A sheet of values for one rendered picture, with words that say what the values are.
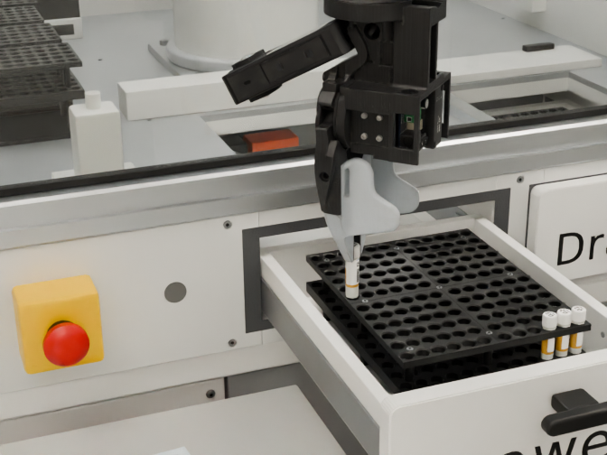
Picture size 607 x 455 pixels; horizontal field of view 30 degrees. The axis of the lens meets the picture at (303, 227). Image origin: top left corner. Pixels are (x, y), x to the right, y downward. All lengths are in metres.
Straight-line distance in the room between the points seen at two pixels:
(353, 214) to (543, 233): 0.39
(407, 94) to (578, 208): 0.45
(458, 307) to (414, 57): 0.28
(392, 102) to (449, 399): 0.22
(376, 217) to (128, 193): 0.27
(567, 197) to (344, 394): 0.39
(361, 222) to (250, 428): 0.30
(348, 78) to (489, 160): 0.36
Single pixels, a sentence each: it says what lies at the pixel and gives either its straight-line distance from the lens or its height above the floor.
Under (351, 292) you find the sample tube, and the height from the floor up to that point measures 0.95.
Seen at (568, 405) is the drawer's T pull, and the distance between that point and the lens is 0.86.
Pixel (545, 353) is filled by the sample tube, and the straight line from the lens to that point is 0.99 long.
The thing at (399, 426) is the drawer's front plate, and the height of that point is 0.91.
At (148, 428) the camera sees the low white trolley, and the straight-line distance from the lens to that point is 1.10.
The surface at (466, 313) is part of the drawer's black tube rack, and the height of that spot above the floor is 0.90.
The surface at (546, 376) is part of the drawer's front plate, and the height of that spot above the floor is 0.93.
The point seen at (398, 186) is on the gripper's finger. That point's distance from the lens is 0.90.
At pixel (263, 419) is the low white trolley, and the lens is 1.10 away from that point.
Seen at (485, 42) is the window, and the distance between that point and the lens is 1.15.
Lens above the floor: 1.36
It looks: 23 degrees down
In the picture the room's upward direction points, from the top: 1 degrees counter-clockwise
